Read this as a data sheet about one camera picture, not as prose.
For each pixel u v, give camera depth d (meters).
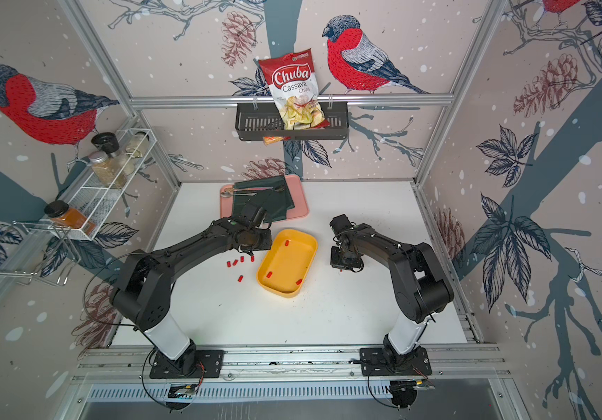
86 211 0.72
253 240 0.76
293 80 0.82
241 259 0.95
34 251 0.59
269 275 0.91
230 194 1.17
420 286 0.46
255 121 0.95
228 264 0.95
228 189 1.18
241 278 0.91
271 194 1.15
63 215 0.60
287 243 1.00
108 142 0.74
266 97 0.96
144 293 0.46
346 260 0.79
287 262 0.95
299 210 1.11
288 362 0.75
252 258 0.96
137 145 0.84
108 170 0.72
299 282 0.90
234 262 0.95
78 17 0.72
